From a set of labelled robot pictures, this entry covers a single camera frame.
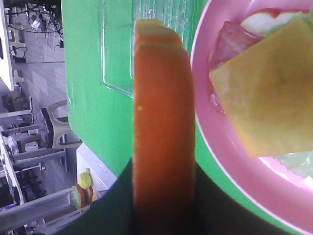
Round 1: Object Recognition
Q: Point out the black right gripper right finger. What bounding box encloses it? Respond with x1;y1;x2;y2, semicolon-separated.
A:
194;164;294;235

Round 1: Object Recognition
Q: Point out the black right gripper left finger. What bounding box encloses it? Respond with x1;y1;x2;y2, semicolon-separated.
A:
58;160;134;235

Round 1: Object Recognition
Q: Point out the toy cheese slice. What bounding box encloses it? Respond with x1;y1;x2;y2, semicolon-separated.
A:
209;19;313;157

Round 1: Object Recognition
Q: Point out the toy bread slice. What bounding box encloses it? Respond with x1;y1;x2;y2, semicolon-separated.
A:
133;19;195;217
240;8;310;37

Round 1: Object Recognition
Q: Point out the toy bacon strip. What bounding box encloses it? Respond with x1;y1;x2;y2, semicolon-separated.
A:
208;21;263;70
208;83;225;115

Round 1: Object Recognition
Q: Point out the toy food skewer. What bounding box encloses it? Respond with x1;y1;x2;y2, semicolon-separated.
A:
71;172;97;209

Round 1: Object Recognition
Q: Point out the pink plate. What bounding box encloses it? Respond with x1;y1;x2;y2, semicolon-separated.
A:
191;0;313;235

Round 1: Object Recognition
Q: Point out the green tablecloth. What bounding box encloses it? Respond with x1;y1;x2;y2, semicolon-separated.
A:
60;0;269;221

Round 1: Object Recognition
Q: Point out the beige plastic stool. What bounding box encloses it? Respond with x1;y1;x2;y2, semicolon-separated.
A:
41;100;82;149

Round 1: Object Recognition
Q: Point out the clear plastic tray left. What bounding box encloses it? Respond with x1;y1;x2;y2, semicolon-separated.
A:
98;0;207;97

